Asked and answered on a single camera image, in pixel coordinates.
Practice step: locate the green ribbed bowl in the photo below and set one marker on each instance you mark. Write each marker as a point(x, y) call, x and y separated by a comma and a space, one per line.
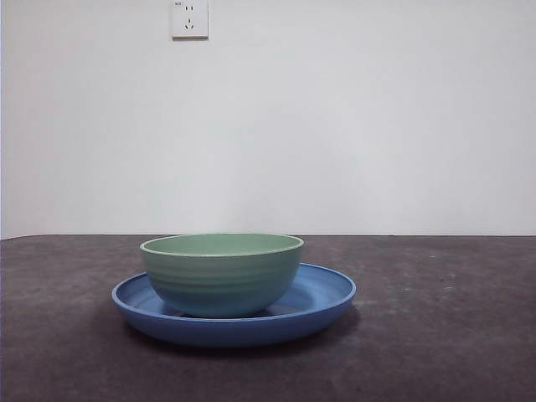
point(222, 280)

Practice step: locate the blue round plate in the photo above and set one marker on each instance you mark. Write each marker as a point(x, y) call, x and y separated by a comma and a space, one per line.
point(234, 333)

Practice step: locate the white wall socket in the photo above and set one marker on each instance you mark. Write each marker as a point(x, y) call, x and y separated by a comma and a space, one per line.
point(190, 21)

